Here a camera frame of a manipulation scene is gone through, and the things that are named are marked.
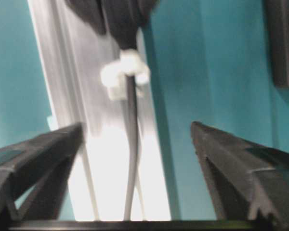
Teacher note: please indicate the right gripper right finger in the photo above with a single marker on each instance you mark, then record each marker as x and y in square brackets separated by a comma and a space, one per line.
[245, 180]

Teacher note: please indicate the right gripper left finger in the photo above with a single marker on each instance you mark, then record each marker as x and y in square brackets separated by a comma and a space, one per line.
[34, 174]

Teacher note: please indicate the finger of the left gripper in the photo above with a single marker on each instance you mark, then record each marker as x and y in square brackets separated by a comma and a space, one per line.
[125, 17]
[90, 12]

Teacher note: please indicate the right blue tape piece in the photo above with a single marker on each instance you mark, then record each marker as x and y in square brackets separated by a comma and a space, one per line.
[52, 123]

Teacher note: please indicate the aluminium extrusion rail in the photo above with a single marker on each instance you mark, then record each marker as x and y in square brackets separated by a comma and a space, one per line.
[117, 174]

